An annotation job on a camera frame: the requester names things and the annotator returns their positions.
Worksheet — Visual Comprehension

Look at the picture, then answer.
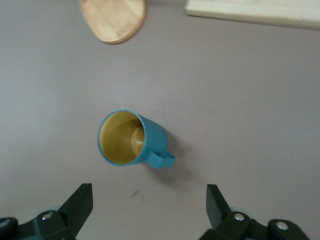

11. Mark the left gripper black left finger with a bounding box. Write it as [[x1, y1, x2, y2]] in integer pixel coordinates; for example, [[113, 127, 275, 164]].
[[0, 183, 94, 240]]

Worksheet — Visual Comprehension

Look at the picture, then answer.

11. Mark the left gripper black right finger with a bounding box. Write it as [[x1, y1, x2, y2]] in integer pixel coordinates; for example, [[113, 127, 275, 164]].
[[199, 184, 311, 240]]

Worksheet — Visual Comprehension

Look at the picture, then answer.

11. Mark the teal cup yellow inside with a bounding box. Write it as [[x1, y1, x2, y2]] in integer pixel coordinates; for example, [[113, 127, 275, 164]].
[[97, 108, 176, 170]]

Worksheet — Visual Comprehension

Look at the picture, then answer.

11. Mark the wooden cup rack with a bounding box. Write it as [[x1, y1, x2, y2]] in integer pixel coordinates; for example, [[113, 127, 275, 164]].
[[79, 0, 146, 45]]

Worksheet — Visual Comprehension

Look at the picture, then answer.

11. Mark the table cover sheet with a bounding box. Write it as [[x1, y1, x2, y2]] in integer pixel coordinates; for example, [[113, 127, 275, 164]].
[[0, 0, 320, 240]]

